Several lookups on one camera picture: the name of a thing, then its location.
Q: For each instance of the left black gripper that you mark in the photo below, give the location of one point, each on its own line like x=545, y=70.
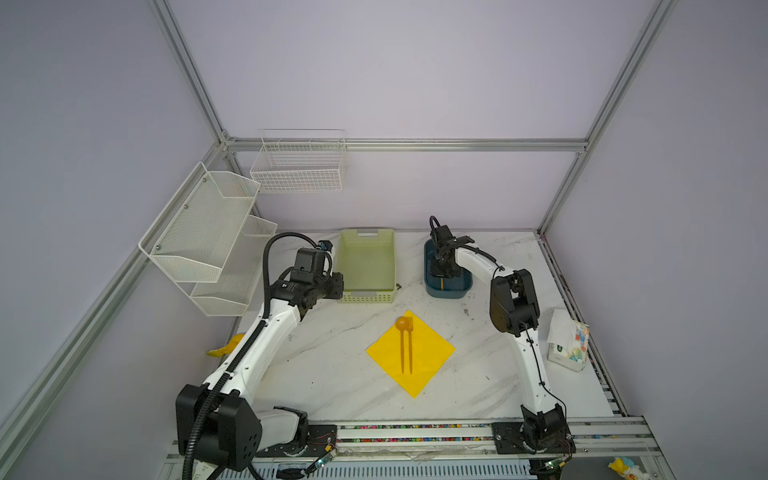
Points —
x=336, y=280

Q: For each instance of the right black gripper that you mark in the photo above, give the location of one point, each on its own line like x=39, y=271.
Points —
x=435, y=271

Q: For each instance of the light green plastic basket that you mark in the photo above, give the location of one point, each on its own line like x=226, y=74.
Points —
x=366, y=258

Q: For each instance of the orange plastic spoon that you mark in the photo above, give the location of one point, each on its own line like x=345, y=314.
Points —
x=402, y=324

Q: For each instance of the yellow paper napkin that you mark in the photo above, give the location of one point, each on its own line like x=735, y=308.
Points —
x=431, y=352

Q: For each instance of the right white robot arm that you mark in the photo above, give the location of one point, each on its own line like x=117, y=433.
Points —
x=514, y=311

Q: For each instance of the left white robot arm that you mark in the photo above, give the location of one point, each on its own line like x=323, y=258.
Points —
x=217, y=421

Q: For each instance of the teal plastic tray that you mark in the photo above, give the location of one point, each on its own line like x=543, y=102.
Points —
x=454, y=287

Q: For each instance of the yellow banana toy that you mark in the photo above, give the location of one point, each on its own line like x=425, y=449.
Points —
x=227, y=349

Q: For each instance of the white two-tier mesh shelf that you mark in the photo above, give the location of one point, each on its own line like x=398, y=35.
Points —
x=209, y=242

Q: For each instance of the colourful small carton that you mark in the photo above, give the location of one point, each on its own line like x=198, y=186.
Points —
x=568, y=341

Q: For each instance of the small yellow toy figure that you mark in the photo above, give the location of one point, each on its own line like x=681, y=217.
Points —
x=627, y=469

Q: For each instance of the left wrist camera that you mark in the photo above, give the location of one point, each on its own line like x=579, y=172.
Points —
x=326, y=246

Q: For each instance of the white wire wall basket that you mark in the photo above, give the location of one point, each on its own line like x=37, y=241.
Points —
x=293, y=161

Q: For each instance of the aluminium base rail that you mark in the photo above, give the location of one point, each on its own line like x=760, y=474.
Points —
x=459, y=449

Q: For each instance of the aluminium cage frame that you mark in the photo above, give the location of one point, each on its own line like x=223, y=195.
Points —
x=36, y=407

